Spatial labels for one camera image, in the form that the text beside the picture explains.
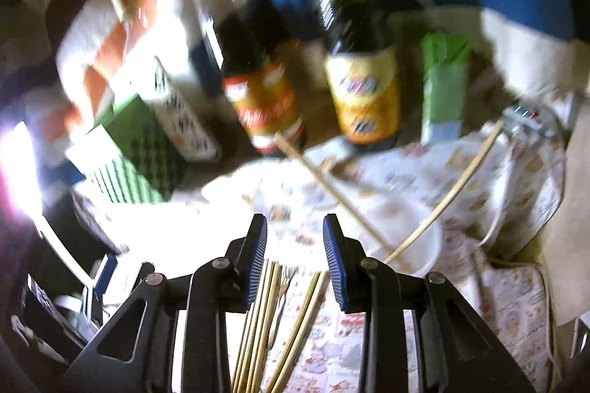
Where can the dark bottle with yellow label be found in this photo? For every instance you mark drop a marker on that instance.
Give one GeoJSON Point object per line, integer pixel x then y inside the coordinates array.
{"type": "Point", "coordinates": [364, 98]}

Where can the dark bottle with red label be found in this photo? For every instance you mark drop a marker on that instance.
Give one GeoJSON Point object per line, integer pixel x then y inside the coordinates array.
{"type": "Point", "coordinates": [265, 102]}

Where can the wooden chopstick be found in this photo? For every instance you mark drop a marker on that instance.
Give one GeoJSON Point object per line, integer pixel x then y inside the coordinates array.
{"type": "Point", "coordinates": [332, 190]}
{"type": "Point", "coordinates": [461, 185]}

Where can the grey charger with lights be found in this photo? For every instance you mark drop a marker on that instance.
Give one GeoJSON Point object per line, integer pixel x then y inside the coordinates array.
{"type": "Point", "coordinates": [525, 118]}

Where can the bear printed white cloth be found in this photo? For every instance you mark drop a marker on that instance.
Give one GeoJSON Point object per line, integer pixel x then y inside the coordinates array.
{"type": "Point", "coordinates": [465, 171]}

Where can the metal fork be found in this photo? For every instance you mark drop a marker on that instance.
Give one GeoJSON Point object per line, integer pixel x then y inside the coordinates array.
{"type": "Point", "coordinates": [286, 280]}

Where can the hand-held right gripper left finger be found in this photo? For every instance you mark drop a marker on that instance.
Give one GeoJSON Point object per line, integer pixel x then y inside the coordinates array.
{"type": "Point", "coordinates": [252, 268]}

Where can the white bowl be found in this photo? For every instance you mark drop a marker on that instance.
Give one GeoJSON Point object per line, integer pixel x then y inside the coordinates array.
{"type": "Point", "coordinates": [419, 250]}

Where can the strawberry printed pink cloth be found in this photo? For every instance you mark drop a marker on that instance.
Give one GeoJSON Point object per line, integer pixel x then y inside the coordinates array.
{"type": "Point", "coordinates": [341, 351]}

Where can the green carton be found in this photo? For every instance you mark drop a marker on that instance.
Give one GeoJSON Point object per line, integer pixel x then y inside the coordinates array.
{"type": "Point", "coordinates": [445, 88]}

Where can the orange striped white cloth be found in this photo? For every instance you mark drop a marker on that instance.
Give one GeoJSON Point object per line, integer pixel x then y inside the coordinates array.
{"type": "Point", "coordinates": [110, 47]}

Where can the blue white small box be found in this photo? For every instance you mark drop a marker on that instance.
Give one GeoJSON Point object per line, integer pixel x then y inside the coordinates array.
{"type": "Point", "coordinates": [108, 277]}

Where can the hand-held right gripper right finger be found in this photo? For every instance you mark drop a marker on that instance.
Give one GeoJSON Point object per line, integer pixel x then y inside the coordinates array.
{"type": "Point", "coordinates": [335, 268]}

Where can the brown cardboard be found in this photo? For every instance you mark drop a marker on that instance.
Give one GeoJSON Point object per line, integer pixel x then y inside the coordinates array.
{"type": "Point", "coordinates": [569, 199]}

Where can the pile of wooden chopsticks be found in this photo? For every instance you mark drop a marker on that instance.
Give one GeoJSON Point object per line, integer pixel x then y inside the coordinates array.
{"type": "Point", "coordinates": [258, 328]}

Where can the clear bottle with white label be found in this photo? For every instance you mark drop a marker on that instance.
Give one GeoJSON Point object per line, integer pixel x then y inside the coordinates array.
{"type": "Point", "coordinates": [184, 116]}

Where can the green black checkered board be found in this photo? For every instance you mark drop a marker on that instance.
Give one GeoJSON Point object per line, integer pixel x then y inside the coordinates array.
{"type": "Point", "coordinates": [133, 144]}

